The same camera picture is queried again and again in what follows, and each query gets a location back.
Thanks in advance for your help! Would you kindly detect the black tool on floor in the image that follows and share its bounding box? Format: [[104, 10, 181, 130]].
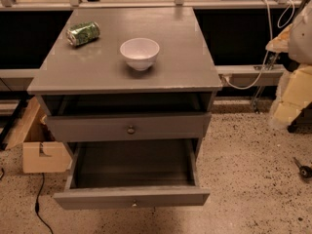
[[293, 158, 312, 178]]

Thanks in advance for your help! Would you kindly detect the grey drawer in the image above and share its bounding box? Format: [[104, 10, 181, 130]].
[[54, 139, 210, 210], [47, 113, 211, 142]]

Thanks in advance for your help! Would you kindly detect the green crushed soda can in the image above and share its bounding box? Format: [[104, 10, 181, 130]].
[[66, 21, 100, 47]]

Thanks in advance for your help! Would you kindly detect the black floor cable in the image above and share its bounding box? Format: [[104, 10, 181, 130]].
[[34, 173, 55, 234]]

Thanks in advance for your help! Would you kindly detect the white bowl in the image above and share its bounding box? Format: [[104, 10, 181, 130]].
[[120, 38, 160, 71]]

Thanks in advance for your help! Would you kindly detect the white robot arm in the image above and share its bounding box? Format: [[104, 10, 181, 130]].
[[265, 1, 312, 129]]

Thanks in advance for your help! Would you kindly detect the grey top drawer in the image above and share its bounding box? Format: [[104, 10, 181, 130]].
[[47, 113, 211, 142]]

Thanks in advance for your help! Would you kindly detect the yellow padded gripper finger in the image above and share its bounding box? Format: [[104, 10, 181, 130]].
[[265, 24, 293, 53], [270, 64, 312, 127]]

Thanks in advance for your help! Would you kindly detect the grey wooden drawer cabinet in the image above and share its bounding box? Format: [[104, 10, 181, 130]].
[[26, 6, 224, 148]]

